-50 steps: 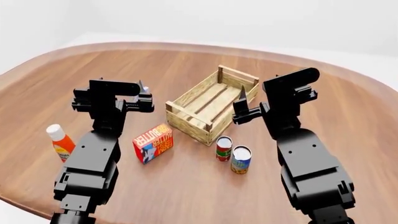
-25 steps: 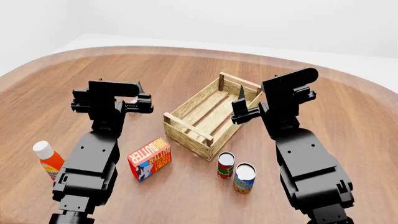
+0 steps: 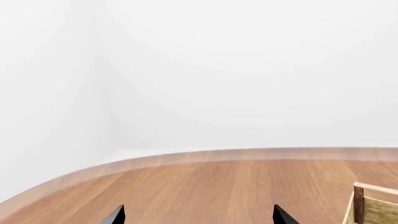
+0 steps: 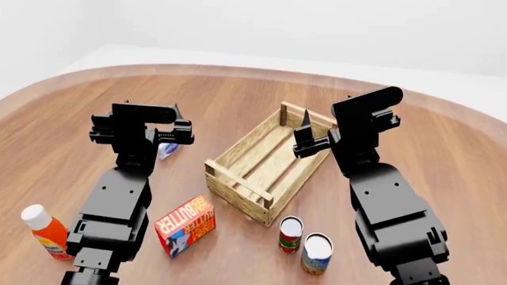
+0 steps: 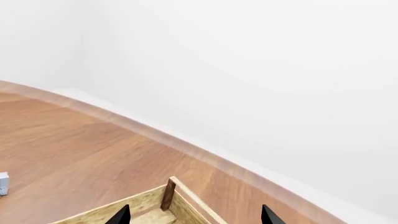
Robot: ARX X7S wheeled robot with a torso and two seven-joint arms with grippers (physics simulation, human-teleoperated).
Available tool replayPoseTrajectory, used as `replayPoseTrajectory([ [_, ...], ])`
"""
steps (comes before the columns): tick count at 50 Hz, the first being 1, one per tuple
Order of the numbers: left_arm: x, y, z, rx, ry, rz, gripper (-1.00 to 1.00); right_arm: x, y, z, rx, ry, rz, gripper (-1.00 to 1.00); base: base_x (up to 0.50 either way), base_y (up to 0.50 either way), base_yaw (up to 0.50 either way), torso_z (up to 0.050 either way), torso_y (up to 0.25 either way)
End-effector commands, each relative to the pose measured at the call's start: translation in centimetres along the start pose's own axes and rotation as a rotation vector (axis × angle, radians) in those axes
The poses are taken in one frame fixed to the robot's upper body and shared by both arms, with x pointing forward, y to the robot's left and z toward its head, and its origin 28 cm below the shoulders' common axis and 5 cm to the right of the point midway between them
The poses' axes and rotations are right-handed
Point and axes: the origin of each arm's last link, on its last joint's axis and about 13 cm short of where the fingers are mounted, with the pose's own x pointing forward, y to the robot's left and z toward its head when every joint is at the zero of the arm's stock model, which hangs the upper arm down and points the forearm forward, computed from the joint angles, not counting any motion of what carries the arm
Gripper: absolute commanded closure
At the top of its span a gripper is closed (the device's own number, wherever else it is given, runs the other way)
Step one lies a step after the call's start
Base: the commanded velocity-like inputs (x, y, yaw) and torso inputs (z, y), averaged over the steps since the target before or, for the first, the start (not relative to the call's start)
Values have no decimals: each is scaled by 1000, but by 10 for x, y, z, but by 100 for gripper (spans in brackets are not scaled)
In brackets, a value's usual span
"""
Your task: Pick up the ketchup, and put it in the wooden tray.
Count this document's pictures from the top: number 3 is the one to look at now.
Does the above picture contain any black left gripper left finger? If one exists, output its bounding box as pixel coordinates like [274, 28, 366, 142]
[99, 203, 126, 224]

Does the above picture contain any wooden tray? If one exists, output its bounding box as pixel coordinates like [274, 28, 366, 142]
[341, 181, 398, 224]

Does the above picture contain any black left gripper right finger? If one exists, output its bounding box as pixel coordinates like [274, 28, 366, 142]
[273, 204, 299, 224]

